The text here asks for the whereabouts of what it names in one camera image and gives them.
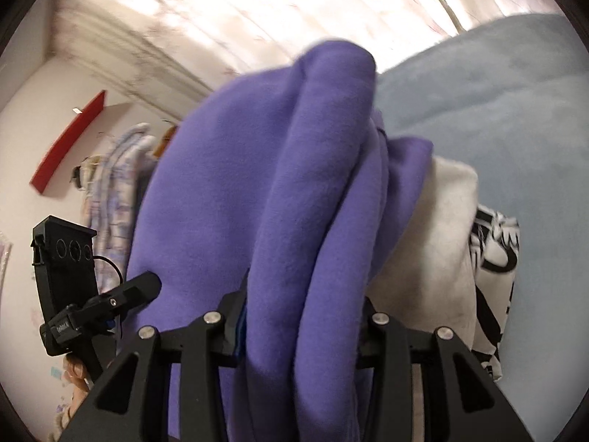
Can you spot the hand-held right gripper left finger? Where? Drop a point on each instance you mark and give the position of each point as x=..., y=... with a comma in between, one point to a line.
x=240, y=331

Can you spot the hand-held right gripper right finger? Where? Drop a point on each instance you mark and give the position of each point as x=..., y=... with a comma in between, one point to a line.
x=386, y=345

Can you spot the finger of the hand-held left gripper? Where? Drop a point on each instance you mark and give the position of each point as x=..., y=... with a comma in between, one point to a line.
x=129, y=292

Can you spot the purple zip hoodie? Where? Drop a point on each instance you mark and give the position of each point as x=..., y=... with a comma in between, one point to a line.
x=285, y=193

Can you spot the person's left hand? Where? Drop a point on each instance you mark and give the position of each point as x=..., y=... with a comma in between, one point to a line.
x=78, y=375

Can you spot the floral folded bedding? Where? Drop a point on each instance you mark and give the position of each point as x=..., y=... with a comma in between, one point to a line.
x=115, y=184

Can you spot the black and white printed garment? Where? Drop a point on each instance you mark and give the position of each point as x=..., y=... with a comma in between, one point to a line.
x=497, y=262

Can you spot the grey-blue bed blanket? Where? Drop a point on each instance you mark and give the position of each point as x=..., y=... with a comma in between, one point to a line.
x=506, y=124

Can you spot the white leaf-print curtain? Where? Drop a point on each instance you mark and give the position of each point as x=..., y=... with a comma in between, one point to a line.
x=230, y=18

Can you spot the red wall board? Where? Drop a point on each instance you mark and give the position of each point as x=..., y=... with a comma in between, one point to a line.
x=69, y=142

